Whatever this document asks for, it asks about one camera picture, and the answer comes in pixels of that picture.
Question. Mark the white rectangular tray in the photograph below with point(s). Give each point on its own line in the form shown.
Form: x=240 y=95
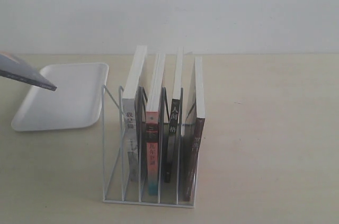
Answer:
x=76 y=103

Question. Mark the grey spine book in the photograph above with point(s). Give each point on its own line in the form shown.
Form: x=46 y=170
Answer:
x=135 y=79

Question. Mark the dark blue moon book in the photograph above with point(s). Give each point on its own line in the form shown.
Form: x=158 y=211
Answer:
x=17 y=69

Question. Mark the black spine book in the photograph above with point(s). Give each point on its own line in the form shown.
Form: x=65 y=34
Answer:
x=174 y=114

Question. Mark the dark maroon spine book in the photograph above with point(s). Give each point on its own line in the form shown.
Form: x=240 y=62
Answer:
x=193 y=127

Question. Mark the white wire book rack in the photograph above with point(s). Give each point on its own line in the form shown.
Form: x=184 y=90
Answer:
x=117 y=184

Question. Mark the red spine book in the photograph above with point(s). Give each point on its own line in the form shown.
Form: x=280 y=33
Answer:
x=152 y=123

